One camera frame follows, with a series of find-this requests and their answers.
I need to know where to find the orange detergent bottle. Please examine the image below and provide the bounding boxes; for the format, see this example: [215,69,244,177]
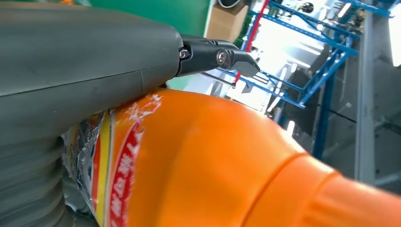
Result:
[61,87,401,227]

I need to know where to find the brown cardboard box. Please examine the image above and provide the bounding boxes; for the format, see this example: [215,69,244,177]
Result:
[205,0,251,43]

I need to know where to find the blue shelf rack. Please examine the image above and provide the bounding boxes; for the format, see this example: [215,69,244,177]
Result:
[216,0,392,160]

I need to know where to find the red rail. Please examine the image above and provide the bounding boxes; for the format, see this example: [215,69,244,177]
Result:
[234,0,270,84]

